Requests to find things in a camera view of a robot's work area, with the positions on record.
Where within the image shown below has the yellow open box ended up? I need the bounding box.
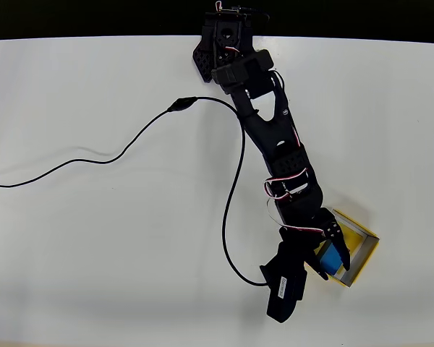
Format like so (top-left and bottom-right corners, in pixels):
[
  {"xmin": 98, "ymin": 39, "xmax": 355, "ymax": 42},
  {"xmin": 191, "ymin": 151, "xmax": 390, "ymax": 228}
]
[{"xmin": 312, "ymin": 207, "xmax": 380, "ymax": 289}]

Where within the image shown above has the red white servo wire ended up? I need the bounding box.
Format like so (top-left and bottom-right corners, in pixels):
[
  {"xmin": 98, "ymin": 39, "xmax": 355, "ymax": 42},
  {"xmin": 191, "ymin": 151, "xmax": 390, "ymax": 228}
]
[{"xmin": 262, "ymin": 169, "xmax": 326, "ymax": 236}]

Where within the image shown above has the black webcam on bracket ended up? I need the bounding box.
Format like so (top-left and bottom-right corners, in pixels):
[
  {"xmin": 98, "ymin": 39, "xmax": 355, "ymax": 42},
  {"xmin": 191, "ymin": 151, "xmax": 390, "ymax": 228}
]
[{"xmin": 258, "ymin": 238, "xmax": 309, "ymax": 325}]

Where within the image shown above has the black webcam cable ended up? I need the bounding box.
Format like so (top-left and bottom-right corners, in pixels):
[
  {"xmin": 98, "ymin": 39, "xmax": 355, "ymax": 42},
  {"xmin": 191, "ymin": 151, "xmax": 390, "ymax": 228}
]
[{"xmin": 0, "ymin": 95, "xmax": 269, "ymax": 287}]

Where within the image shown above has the black power cable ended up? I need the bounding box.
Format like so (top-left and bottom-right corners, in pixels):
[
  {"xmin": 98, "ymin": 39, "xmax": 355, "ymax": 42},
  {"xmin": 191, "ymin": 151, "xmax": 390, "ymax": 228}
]
[{"xmin": 238, "ymin": 5, "xmax": 271, "ymax": 23}]

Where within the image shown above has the blue block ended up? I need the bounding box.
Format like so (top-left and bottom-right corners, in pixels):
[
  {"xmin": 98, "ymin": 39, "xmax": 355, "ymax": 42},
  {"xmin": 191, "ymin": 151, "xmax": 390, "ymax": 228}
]
[{"xmin": 319, "ymin": 242, "xmax": 345, "ymax": 276}]

